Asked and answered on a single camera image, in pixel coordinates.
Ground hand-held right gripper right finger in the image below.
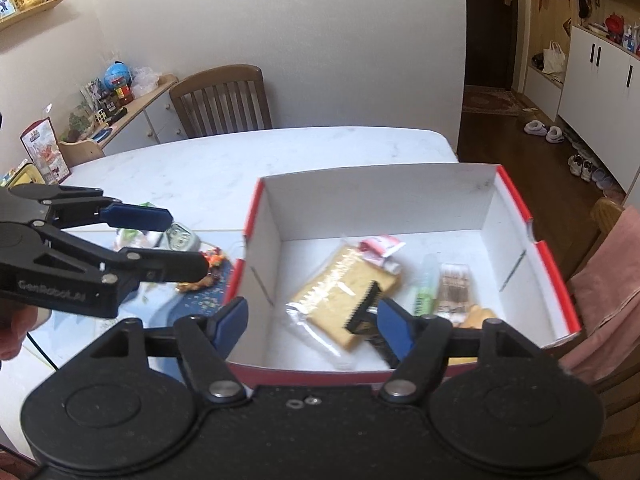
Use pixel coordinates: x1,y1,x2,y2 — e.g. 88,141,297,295
376,298,557,404

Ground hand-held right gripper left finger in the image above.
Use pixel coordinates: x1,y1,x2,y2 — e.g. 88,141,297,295
90,296,250,405

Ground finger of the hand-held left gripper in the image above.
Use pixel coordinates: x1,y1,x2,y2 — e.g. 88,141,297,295
30,230,211,285
7,184,174,234

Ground pale green correction tape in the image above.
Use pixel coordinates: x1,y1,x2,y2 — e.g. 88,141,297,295
162,223,201,254

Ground black roll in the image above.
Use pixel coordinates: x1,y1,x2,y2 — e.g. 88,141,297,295
343,281,401,369

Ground orange toy figure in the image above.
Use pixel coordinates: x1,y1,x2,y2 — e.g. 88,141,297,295
177,247,226,294

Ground cotton swab bag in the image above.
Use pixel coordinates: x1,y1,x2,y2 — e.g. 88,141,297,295
434,261,474,317

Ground yellow biscuit packet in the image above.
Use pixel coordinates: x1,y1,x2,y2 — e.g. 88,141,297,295
285,243,401,352

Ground small pink white packet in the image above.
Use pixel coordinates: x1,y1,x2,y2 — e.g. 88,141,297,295
357,234,406,275

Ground yellow toy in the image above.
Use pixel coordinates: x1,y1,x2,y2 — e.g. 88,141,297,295
457,303,501,331

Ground red shoe box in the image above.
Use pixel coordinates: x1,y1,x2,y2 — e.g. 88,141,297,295
225,162,584,387

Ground person's left hand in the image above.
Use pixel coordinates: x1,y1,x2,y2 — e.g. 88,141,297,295
0,304,53,362

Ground light wooden high chair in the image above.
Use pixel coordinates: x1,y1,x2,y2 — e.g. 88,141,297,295
57,137,106,166

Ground white sideboard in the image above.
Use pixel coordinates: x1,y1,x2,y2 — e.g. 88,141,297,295
59,73,189,161

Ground green plant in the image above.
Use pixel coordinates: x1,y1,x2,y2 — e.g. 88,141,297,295
62,104,99,141

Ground red printed box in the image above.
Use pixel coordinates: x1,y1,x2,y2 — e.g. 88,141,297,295
19,117,71,184

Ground yellow tin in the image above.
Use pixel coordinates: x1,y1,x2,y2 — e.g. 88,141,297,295
0,162,44,189

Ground white crumpled plastic bag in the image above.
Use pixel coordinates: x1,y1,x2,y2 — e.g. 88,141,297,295
129,66,161,97

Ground blue globe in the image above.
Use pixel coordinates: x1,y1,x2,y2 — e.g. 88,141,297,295
103,60,132,89

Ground dark wooden chair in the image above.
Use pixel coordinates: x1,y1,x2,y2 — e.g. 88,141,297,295
168,63,274,140

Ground pink towel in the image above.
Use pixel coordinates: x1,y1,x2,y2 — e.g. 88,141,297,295
564,204,640,377

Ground wooden chair under towel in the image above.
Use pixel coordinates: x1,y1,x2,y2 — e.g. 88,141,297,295
560,197,640,466

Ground patterned rug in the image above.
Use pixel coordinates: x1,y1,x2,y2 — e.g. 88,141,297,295
460,84,524,117

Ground white sneaker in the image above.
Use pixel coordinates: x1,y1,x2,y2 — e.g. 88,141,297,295
567,153,594,181

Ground dark door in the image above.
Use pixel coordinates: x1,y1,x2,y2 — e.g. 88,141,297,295
462,0,519,104

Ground white tote bag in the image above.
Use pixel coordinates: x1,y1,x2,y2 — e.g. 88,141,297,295
542,41,569,76

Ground white lower cabinet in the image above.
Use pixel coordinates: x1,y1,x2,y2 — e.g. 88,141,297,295
557,24,640,196

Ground black cable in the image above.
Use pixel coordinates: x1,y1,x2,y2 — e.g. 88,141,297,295
27,331,59,372

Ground wooden wall shelf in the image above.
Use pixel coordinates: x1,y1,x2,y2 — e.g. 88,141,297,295
0,0,71,31

